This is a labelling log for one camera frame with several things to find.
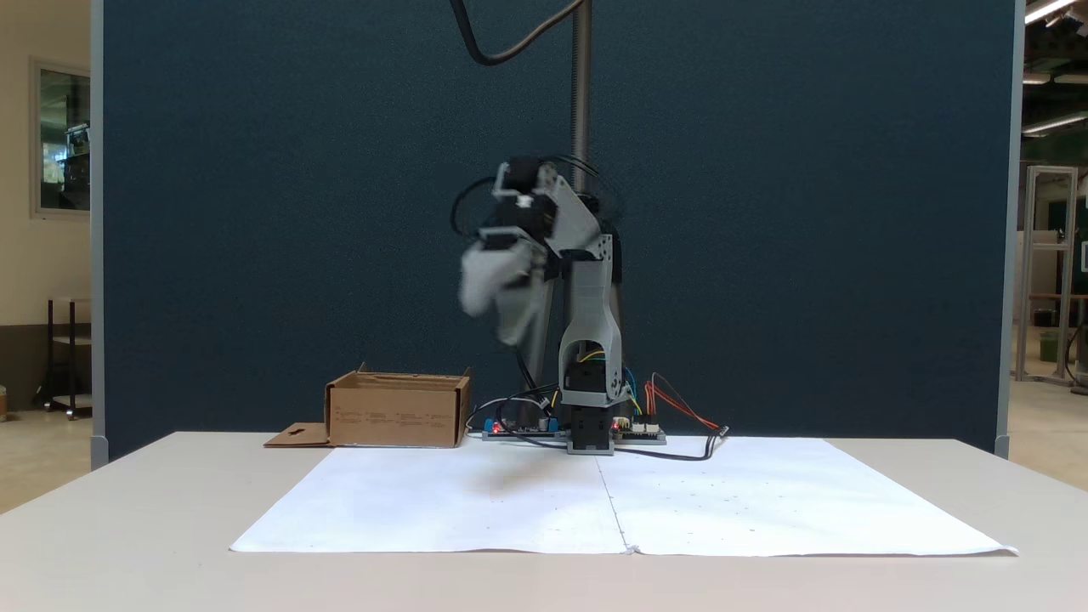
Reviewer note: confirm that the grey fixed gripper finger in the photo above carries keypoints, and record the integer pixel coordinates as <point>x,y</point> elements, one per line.
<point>523,310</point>

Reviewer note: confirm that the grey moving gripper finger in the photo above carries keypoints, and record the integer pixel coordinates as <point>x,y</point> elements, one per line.
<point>483,280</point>

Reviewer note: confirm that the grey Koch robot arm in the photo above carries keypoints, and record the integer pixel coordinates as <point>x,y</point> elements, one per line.
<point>586,323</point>

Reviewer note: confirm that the green bin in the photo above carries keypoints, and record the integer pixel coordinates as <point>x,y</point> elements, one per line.
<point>1050,347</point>

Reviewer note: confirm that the circuit board with blue capacitors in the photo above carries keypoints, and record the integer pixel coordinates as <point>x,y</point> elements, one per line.
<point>518,433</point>

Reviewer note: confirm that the brown cardboard box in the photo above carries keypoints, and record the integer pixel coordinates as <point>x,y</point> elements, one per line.
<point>391,421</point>

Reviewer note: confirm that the black tripod with metal column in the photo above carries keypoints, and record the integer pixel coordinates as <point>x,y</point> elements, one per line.
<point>581,85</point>

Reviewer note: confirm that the circuit board with white connectors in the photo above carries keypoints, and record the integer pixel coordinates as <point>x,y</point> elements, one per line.
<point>642,435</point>

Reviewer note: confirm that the white paper sheet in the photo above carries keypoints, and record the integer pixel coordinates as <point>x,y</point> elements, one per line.
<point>807,501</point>
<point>442,501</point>

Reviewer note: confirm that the dark blue partition panel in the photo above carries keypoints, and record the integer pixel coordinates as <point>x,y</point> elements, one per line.
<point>255,212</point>

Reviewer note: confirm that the black shelf cart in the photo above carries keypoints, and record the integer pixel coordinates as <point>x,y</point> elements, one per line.
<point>72,340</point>

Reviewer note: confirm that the ceiling light strip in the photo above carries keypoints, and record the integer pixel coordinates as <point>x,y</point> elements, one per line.
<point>1045,10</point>
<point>1054,124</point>
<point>1037,78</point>

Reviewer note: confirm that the framed wall window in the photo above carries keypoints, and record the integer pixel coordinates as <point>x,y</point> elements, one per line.
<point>64,136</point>

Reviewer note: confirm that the aluminium profile frame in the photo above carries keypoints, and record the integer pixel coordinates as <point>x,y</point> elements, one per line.
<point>1030,255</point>

